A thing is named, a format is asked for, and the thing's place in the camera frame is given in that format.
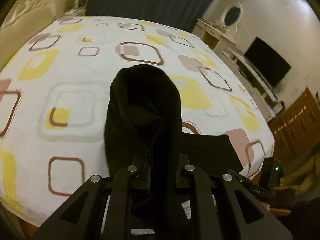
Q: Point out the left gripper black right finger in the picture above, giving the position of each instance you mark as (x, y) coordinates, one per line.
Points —
(222, 208)

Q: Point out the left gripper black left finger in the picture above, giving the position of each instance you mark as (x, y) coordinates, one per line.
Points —
(103, 208)

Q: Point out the black studded pants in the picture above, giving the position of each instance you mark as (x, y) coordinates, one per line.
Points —
(144, 121)

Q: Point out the yellow bedding pile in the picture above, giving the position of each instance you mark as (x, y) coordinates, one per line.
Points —
(304, 181)

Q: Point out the brown wooden door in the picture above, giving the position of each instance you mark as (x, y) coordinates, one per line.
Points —
(296, 129)

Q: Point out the white tv console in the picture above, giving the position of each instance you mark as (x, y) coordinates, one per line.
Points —
(258, 87)

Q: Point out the black flat television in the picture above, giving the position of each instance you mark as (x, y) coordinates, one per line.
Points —
(267, 61)

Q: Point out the patterned white bed sheet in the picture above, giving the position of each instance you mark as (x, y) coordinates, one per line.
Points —
(55, 93)

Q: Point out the white dressing table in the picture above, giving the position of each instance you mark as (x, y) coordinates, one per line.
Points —
(217, 37)

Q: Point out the white oval vanity mirror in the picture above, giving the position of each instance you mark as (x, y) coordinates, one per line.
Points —
(231, 15)

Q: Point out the dark green curtain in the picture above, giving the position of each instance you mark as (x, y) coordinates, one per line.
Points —
(150, 0)

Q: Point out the small white desk fan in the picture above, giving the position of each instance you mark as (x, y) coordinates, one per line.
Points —
(78, 9)

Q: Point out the cream tufted leather headboard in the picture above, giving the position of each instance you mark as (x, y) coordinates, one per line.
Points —
(25, 19)

